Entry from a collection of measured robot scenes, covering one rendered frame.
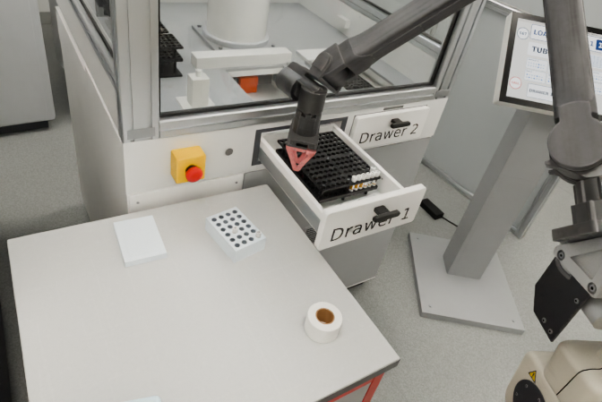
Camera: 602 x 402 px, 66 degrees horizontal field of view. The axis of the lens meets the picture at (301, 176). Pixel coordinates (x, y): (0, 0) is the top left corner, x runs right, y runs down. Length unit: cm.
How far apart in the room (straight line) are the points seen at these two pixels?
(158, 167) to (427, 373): 131
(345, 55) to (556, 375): 72
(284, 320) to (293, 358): 9
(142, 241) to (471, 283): 163
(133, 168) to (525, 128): 137
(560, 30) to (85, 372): 95
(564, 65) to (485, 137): 197
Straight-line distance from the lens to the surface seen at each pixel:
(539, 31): 180
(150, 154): 111
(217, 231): 108
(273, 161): 117
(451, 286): 226
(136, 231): 111
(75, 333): 97
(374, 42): 96
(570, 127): 76
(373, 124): 139
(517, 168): 198
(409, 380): 193
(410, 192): 111
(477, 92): 278
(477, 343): 216
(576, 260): 78
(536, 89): 174
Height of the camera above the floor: 154
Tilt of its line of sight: 36 degrees down
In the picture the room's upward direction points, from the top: 12 degrees clockwise
